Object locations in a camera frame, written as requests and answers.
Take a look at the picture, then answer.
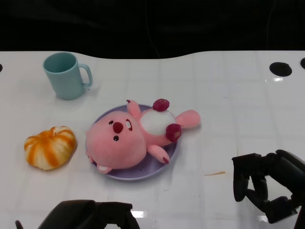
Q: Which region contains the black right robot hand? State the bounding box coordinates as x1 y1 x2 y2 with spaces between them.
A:
232 149 305 229

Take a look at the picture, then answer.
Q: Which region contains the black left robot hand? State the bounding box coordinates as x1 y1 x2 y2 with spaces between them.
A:
37 199 141 229

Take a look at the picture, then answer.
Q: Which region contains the pink plush beaver doll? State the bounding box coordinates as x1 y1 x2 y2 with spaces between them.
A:
85 98 202 174

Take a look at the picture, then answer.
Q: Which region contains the lavender round plate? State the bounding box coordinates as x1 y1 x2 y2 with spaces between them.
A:
86 104 179 181

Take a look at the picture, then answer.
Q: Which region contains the orange white striped pumpkin toy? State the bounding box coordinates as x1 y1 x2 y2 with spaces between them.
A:
24 125 77 171

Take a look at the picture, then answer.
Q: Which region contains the light teal plastic mug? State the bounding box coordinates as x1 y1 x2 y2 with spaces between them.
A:
42 52 93 100

